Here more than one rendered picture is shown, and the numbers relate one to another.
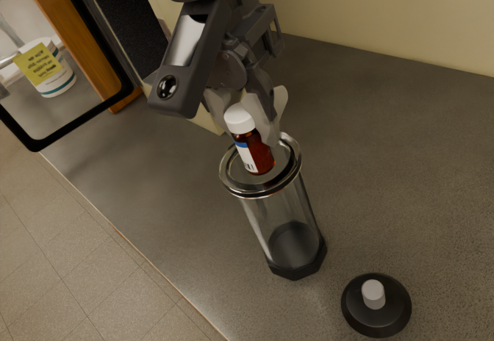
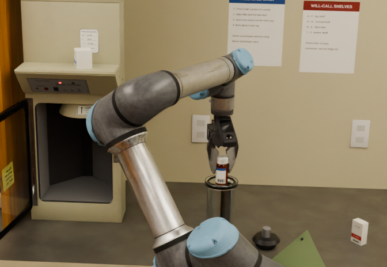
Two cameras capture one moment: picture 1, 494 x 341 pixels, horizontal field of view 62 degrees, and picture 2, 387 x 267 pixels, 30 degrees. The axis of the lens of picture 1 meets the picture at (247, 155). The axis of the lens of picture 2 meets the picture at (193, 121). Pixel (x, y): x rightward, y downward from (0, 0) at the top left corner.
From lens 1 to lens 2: 208 cm
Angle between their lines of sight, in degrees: 56
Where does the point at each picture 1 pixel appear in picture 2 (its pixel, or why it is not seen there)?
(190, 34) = (227, 124)
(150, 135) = (65, 232)
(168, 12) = not seen: hidden behind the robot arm
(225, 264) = not seen: hidden behind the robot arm
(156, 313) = not seen: outside the picture
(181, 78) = (232, 134)
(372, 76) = (181, 190)
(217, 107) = (215, 156)
